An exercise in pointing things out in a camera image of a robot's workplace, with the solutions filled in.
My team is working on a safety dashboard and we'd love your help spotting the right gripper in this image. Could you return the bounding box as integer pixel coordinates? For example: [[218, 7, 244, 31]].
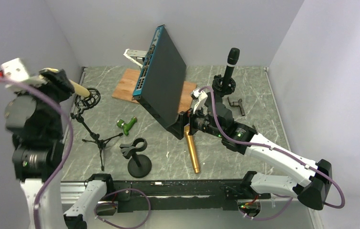
[[166, 100, 225, 139]]

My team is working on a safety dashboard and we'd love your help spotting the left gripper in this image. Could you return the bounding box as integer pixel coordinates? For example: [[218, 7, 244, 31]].
[[10, 68, 74, 138]]

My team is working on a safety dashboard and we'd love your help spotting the dark gold microphone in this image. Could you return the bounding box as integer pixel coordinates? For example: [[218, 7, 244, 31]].
[[184, 125, 201, 174]]

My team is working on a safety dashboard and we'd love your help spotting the light gold microphone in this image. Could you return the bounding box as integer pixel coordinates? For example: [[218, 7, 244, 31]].
[[42, 68, 90, 98]]

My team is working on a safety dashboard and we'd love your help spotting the black round-base mic stand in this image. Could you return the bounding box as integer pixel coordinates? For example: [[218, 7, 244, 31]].
[[119, 137, 152, 178]]

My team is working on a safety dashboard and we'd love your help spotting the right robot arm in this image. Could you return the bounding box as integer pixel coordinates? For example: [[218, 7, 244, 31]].
[[166, 104, 333, 210]]

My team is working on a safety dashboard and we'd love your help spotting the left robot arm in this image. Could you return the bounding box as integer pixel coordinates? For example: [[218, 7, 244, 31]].
[[2, 67, 115, 229]]

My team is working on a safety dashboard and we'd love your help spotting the black round-base stand rear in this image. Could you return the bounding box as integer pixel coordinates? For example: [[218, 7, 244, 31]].
[[212, 74, 236, 103]]

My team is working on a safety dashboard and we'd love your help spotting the black microphone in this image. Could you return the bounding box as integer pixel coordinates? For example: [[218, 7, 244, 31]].
[[223, 48, 240, 87]]

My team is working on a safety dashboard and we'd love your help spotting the green plastic tap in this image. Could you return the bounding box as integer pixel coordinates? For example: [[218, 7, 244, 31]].
[[116, 117, 137, 136]]

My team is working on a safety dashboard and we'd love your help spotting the dark metal tap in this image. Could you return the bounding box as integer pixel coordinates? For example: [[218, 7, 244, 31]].
[[227, 97, 246, 116]]

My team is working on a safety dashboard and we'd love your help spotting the wooden board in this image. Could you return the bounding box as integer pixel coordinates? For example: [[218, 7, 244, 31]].
[[112, 69, 197, 112]]

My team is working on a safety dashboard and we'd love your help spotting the black tripod shock-mount stand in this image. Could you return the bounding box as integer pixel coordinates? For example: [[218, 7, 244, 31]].
[[70, 88, 124, 172]]

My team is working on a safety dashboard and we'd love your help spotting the blue network switch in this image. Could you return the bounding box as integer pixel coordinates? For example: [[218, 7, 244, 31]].
[[132, 25, 186, 128]]

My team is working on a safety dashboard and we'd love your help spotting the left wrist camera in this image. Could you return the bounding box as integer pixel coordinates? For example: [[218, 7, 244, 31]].
[[0, 58, 47, 88]]

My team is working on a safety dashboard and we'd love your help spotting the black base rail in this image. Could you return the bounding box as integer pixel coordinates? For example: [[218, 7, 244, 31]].
[[102, 179, 271, 213]]

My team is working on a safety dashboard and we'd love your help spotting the white bracket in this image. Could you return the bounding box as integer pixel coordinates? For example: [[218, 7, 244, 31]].
[[123, 49, 147, 69]]

